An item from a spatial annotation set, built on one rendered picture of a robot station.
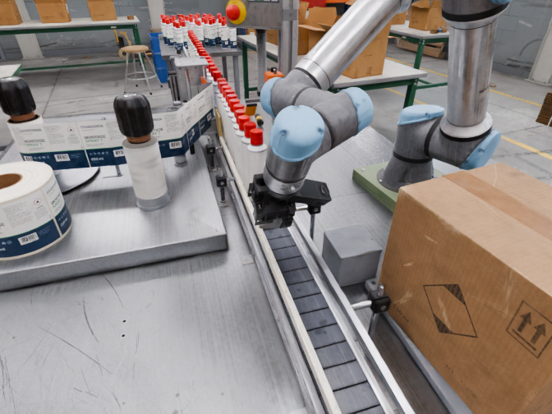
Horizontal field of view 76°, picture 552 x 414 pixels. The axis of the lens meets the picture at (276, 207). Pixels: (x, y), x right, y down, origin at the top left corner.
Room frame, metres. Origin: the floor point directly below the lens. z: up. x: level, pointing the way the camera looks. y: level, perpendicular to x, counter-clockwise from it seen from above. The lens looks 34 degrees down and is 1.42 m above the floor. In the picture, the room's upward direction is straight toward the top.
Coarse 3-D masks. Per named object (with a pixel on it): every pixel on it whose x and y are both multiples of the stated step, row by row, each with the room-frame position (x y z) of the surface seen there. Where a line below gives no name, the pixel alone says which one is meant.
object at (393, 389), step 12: (300, 228) 0.60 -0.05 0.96; (312, 252) 0.53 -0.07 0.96; (324, 264) 0.49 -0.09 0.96; (324, 276) 0.47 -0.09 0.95; (336, 288) 0.43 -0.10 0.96; (348, 312) 0.38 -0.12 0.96; (360, 324) 0.36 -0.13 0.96; (360, 336) 0.34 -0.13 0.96; (372, 348) 0.31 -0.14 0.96; (372, 360) 0.30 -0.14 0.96; (384, 372) 0.28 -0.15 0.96; (384, 384) 0.27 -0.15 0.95; (396, 384) 0.26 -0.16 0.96; (396, 396) 0.24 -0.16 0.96; (408, 408) 0.23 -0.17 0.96
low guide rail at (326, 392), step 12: (228, 156) 1.05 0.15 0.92; (240, 180) 0.89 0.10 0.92; (252, 216) 0.71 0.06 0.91; (264, 240) 0.62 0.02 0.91; (264, 252) 0.59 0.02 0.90; (276, 264) 0.54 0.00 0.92; (276, 276) 0.51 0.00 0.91; (288, 300) 0.45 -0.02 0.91; (288, 312) 0.43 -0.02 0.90; (300, 324) 0.39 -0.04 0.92; (300, 336) 0.37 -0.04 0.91; (312, 348) 0.35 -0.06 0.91; (312, 360) 0.33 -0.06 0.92; (324, 384) 0.29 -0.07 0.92; (324, 396) 0.27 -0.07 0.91; (336, 408) 0.25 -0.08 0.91
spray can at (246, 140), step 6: (246, 126) 0.88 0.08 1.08; (252, 126) 0.88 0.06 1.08; (246, 132) 0.88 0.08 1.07; (246, 138) 0.88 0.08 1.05; (246, 144) 0.87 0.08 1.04; (246, 150) 0.87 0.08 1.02; (246, 156) 0.87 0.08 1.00; (246, 162) 0.87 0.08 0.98; (246, 168) 0.87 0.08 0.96; (246, 174) 0.87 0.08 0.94; (246, 180) 0.87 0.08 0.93; (246, 186) 0.87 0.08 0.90; (246, 192) 0.87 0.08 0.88
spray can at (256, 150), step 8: (256, 128) 0.86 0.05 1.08; (256, 136) 0.83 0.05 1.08; (256, 144) 0.83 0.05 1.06; (248, 152) 0.83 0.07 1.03; (256, 152) 0.82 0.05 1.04; (264, 152) 0.83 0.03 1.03; (248, 160) 0.83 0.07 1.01; (256, 160) 0.82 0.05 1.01; (264, 160) 0.83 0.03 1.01; (248, 168) 0.84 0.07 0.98; (256, 168) 0.82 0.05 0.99
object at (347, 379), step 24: (240, 192) 0.88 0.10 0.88; (288, 240) 0.66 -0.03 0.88; (288, 264) 0.58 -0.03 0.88; (288, 288) 0.51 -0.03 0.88; (312, 288) 0.51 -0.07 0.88; (312, 312) 0.45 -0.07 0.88; (312, 336) 0.39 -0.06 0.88; (336, 336) 0.39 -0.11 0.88; (336, 360) 0.35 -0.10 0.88; (336, 384) 0.31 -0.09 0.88; (360, 384) 0.31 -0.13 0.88; (360, 408) 0.27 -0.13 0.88
